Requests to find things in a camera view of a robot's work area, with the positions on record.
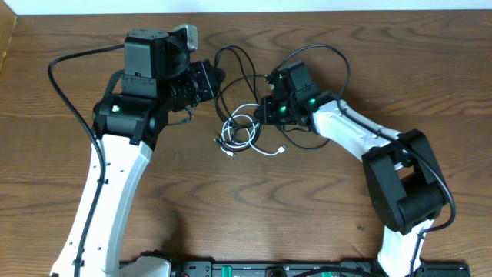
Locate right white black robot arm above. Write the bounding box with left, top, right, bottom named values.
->
left=254, top=62, right=453, bottom=276

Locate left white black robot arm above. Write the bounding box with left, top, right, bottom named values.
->
left=51, top=24, right=224, bottom=276

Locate white usb cable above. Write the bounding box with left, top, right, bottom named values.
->
left=220, top=103, right=288, bottom=157

